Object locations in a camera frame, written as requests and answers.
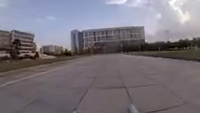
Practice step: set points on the large grey glass-fronted building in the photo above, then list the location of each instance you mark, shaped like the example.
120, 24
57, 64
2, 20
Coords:
107, 38

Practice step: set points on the grey concrete slab pavement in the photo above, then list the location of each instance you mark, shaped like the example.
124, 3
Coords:
103, 82

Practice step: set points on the low pale building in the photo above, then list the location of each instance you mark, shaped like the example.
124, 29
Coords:
52, 49

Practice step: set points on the row of bushes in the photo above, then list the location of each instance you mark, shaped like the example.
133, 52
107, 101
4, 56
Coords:
24, 55

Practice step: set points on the row of dark trees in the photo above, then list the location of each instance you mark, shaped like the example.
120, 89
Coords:
177, 44

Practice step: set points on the grass strip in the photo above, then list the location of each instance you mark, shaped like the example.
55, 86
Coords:
18, 64
184, 54

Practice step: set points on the stepped multi-storey building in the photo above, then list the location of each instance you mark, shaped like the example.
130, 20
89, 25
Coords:
7, 42

